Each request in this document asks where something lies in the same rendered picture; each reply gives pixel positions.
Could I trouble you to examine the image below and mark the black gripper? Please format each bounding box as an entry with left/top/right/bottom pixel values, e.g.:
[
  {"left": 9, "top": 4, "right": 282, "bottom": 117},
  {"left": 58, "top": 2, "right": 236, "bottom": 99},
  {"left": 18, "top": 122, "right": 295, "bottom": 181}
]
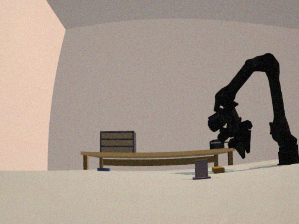
[{"left": 226, "top": 116, "right": 253, "bottom": 159}]

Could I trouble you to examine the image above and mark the orange bar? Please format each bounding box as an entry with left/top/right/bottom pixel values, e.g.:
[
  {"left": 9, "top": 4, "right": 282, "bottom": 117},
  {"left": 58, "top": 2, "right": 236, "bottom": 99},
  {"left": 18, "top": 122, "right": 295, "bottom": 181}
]
[{"left": 212, "top": 167, "right": 225, "bottom": 174}]

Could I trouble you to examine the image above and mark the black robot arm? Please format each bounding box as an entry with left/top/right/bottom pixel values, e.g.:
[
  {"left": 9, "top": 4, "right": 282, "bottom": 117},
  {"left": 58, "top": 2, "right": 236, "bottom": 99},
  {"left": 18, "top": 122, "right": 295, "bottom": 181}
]
[{"left": 208, "top": 53, "right": 299, "bottom": 165}]

